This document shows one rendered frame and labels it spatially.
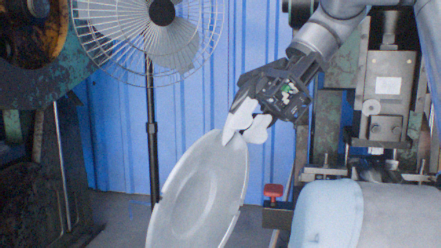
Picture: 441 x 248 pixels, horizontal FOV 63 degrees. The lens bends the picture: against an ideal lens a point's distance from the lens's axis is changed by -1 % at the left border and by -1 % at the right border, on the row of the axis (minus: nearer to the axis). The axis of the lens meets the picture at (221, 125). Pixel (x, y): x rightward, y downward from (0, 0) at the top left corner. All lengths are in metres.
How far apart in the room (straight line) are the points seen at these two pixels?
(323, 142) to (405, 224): 1.16
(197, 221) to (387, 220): 0.32
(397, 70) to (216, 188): 0.79
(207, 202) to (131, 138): 2.20
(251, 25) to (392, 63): 1.34
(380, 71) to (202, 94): 1.52
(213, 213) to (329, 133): 0.99
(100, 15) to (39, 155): 0.91
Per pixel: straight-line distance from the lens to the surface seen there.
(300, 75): 0.59
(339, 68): 1.15
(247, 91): 0.61
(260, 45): 2.40
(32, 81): 1.63
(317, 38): 0.64
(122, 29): 1.36
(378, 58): 1.21
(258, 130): 0.62
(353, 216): 0.35
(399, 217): 0.36
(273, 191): 1.11
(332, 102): 1.47
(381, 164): 1.37
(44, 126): 2.02
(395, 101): 1.24
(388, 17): 1.24
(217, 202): 0.57
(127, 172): 2.84
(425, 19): 0.57
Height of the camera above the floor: 1.22
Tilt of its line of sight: 14 degrees down
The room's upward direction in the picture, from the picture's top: straight up
